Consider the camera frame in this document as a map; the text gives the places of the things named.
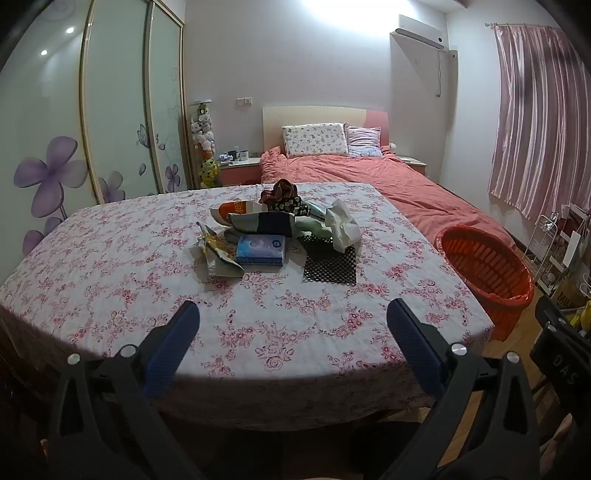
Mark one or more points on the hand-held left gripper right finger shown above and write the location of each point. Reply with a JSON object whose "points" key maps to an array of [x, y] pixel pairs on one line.
{"points": [[415, 344]]}

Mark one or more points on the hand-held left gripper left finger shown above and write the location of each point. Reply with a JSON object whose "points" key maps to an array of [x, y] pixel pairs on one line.
{"points": [[173, 344]]}

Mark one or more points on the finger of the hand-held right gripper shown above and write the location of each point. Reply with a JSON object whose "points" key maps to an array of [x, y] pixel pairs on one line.
{"points": [[561, 321]]}

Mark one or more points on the orange plastic basket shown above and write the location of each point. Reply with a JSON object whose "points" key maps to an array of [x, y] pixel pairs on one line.
{"points": [[485, 265]]}

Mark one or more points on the green sock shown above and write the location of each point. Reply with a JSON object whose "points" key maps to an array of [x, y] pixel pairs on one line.
{"points": [[308, 227]]}

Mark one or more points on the person's right forearm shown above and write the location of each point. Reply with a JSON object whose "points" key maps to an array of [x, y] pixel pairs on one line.
{"points": [[558, 438]]}

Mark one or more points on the brown cardboard box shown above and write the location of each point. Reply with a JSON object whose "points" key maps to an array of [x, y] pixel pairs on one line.
{"points": [[570, 288]]}

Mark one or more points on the floral tablecloth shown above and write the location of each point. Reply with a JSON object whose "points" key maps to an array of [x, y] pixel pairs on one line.
{"points": [[138, 258]]}

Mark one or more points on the crumpled yellow snack wrapper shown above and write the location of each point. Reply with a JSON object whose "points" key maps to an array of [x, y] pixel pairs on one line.
{"points": [[217, 254]]}

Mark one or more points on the black mesh mat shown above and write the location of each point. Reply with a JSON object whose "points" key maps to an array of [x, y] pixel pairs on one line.
{"points": [[330, 264]]}

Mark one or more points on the blue tissue pack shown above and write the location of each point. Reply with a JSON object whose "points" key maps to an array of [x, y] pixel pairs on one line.
{"points": [[261, 248]]}

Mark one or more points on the crumpled white tissue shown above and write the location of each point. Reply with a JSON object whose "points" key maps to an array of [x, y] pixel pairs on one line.
{"points": [[344, 226]]}

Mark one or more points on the crushed red paper cup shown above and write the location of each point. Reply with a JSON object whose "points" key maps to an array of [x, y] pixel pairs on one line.
{"points": [[226, 210]]}

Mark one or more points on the grey navy sock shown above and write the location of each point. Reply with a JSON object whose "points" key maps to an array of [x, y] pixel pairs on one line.
{"points": [[272, 225]]}

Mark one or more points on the red bed quilt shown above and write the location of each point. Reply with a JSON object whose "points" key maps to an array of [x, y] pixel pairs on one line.
{"points": [[369, 177]]}

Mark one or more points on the pink nightstand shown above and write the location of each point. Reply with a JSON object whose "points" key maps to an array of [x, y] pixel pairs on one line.
{"points": [[413, 164], [240, 173]]}

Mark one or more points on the black floral scrunchie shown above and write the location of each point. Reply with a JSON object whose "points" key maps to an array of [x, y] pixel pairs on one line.
{"points": [[288, 204]]}

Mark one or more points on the brown striped scrunchie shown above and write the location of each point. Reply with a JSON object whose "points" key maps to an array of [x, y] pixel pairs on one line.
{"points": [[279, 188]]}

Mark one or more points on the pink curtain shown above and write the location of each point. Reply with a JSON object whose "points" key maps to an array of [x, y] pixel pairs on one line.
{"points": [[540, 120]]}

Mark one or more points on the plush toy column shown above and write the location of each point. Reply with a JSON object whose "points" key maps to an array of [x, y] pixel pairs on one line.
{"points": [[205, 138]]}

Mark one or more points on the pink striped pillow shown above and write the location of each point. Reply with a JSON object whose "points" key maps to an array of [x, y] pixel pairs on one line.
{"points": [[364, 141]]}

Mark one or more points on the white floral pillow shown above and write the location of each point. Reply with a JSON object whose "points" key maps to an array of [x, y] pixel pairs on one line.
{"points": [[314, 140]]}

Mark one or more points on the floral sliding door wardrobe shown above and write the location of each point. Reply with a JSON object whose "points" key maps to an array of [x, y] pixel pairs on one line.
{"points": [[115, 115]]}

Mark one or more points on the beige pink headboard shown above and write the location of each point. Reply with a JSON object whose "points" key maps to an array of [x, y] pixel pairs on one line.
{"points": [[318, 115]]}

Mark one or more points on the curtain rod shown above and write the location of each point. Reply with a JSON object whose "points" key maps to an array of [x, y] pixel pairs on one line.
{"points": [[517, 24]]}

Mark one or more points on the white air conditioner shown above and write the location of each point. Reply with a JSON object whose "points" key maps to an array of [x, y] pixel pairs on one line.
{"points": [[418, 32]]}

